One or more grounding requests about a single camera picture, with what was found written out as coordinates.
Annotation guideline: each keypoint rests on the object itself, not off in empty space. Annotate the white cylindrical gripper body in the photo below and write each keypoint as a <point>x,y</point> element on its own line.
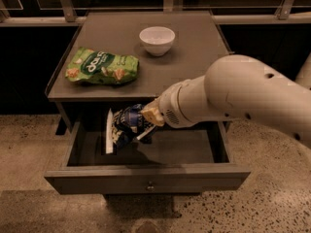
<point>169,105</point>

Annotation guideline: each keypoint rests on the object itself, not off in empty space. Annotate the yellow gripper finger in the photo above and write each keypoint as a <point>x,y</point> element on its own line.
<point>152,114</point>

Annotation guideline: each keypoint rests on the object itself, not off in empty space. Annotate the blue chip bag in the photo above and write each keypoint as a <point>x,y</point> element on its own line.
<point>126,125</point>

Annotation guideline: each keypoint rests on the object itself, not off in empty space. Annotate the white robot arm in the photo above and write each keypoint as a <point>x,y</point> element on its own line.
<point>236,86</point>

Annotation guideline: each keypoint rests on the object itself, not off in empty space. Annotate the open grey top drawer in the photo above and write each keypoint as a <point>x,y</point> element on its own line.
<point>175,161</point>

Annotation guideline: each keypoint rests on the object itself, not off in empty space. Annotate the grey cabinet with counter top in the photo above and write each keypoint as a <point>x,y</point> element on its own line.
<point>197,45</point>

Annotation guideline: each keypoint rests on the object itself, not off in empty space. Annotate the round metal drawer knob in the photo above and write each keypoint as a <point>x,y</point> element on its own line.
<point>150,187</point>

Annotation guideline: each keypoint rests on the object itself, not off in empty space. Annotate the green rice chip bag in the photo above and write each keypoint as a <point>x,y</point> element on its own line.
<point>101,67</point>

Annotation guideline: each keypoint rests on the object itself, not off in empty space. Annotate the white ceramic bowl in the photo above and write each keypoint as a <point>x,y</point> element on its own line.
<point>157,40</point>

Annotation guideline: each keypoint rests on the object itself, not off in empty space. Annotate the metal railing frame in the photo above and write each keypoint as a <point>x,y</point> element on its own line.
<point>58,12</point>

